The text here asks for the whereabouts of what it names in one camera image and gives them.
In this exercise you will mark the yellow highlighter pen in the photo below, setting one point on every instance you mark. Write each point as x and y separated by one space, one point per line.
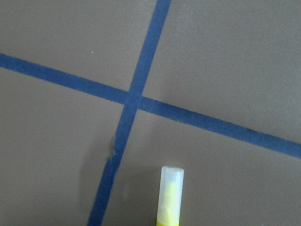
170 196

